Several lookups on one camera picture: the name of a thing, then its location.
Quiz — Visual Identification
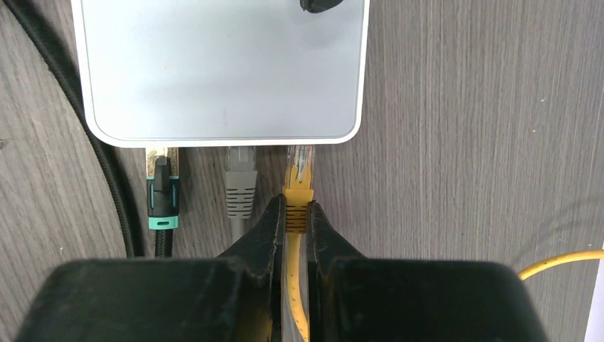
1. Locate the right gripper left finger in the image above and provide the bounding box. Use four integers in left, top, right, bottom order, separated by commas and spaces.
16, 195, 286, 341

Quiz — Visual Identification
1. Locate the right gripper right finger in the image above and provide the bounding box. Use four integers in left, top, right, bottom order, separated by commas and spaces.
306, 202, 548, 341

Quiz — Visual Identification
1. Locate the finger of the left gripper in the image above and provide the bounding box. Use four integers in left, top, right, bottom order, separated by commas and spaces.
300, 0, 343, 14

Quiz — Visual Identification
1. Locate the yellow ethernet cable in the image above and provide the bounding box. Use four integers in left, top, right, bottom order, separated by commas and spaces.
282, 145, 604, 342

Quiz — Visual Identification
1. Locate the grey ethernet cable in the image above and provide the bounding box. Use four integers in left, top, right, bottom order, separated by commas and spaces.
223, 146, 259, 244

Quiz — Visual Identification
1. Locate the white network switch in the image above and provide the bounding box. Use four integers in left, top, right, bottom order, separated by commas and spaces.
71, 1, 370, 148

